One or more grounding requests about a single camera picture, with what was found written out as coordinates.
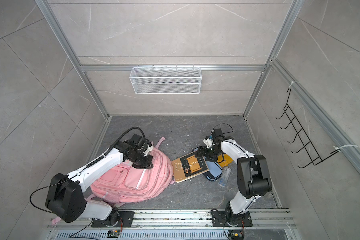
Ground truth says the black wire hook rack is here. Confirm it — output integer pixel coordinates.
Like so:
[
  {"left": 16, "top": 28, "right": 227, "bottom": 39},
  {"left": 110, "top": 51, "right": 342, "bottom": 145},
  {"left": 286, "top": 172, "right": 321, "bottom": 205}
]
[{"left": 275, "top": 89, "right": 341, "bottom": 169}]

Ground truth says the blue pencil case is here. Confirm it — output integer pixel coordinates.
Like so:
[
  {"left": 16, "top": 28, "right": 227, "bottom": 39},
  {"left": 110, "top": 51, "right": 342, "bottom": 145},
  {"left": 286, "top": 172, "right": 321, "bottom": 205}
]
[{"left": 203, "top": 157, "right": 223, "bottom": 182}]

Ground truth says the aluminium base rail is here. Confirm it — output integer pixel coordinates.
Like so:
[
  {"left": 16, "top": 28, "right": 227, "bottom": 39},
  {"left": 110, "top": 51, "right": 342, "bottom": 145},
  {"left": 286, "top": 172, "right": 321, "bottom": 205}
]
[{"left": 46, "top": 209, "right": 296, "bottom": 231}]

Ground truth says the brown and black book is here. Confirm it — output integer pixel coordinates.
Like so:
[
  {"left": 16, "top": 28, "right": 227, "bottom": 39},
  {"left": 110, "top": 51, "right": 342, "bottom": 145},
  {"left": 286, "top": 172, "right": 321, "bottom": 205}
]
[{"left": 171, "top": 151, "right": 209, "bottom": 183}]

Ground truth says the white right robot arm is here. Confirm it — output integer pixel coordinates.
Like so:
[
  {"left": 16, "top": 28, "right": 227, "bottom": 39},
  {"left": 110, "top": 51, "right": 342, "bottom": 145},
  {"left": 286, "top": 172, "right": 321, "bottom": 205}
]
[{"left": 196, "top": 139, "right": 273, "bottom": 219}]

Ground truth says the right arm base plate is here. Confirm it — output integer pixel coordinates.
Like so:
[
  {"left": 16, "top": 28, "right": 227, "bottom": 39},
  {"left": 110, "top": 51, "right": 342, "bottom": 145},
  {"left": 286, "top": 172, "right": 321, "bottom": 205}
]
[{"left": 211, "top": 209, "right": 253, "bottom": 228}]

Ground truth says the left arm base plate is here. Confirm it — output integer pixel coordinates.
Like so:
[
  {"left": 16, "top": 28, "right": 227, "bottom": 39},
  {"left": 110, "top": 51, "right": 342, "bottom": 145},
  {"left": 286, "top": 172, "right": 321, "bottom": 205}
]
[{"left": 91, "top": 211, "right": 135, "bottom": 228}]

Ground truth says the white wire mesh basket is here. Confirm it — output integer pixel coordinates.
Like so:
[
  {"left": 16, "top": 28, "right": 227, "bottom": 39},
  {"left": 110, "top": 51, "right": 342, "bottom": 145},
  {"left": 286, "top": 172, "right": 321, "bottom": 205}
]
[{"left": 130, "top": 67, "right": 202, "bottom": 95}]

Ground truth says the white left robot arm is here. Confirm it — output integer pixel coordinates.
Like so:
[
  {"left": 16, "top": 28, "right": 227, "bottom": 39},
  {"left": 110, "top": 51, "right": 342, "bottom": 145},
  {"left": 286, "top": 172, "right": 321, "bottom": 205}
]
[{"left": 45, "top": 140, "right": 154, "bottom": 223}]

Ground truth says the pink school backpack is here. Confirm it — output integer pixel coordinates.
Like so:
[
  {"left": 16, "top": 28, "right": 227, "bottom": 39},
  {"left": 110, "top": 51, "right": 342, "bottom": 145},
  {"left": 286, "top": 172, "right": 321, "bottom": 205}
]
[{"left": 84, "top": 146, "right": 174, "bottom": 212}]

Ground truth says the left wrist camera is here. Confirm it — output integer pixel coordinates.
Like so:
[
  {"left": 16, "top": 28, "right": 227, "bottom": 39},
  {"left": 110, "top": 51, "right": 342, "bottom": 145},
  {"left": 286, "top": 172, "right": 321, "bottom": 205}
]
[{"left": 131, "top": 134, "right": 154, "bottom": 156}]

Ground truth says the clear plastic eraser box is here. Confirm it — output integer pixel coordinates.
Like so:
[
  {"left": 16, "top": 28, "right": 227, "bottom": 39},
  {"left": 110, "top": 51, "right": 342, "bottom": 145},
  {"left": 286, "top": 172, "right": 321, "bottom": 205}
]
[{"left": 219, "top": 167, "right": 232, "bottom": 187}]

